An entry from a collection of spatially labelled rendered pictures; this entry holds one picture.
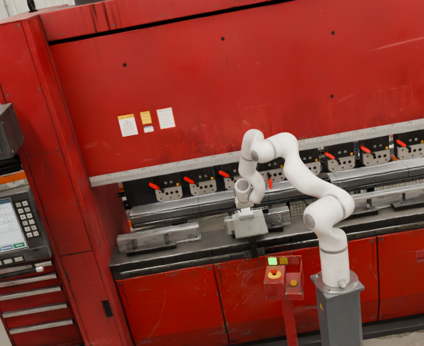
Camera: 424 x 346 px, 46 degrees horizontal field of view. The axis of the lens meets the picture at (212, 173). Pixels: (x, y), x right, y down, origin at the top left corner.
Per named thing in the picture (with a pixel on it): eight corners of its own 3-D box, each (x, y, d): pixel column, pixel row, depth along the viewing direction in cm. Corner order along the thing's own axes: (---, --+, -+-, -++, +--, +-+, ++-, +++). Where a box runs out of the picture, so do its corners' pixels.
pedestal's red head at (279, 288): (266, 300, 270) (261, 273, 263) (269, 282, 284) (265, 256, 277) (303, 300, 265) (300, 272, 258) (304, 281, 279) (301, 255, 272)
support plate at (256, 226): (235, 239, 270) (235, 237, 270) (232, 215, 295) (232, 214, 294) (268, 233, 270) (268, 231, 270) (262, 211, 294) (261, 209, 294)
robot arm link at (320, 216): (353, 245, 212) (350, 195, 202) (322, 263, 203) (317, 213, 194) (333, 235, 221) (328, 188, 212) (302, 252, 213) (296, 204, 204)
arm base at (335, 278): (366, 287, 214) (364, 251, 207) (325, 299, 211) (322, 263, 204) (346, 264, 231) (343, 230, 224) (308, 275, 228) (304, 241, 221)
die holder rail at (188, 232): (120, 253, 300) (116, 239, 296) (121, 248, 306) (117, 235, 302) (201, 239, 299) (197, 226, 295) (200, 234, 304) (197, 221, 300)
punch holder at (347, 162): (328, 173, 283) (326, 146, 277) (325, 167, 291) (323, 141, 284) (355, 168, 283) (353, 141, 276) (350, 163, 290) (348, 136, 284)
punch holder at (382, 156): (363, 167, 282) (362, 140, 276) (359, 161, 290) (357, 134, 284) (390, 162, 282) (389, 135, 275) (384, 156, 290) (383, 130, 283)
